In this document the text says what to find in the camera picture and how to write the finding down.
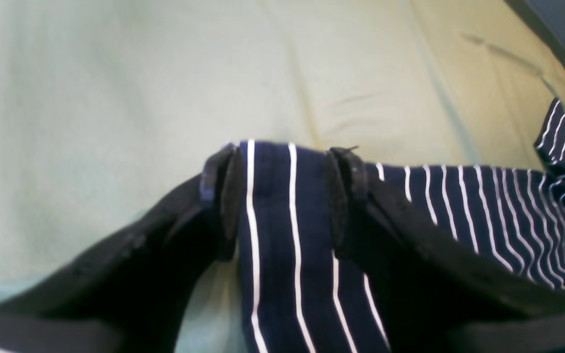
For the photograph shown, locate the light green table cloth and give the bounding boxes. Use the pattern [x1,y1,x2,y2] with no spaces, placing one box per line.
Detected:
[0,0,565,353]

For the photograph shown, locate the navy white striped T-shirt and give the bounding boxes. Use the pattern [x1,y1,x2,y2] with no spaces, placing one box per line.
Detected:
[238,99,565,353]

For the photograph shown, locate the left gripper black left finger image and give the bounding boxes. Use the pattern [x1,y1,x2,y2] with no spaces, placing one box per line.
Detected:
[0,144,245,353]

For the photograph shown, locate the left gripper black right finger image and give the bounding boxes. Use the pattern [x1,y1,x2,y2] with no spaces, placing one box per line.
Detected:
[326,148,565,353]

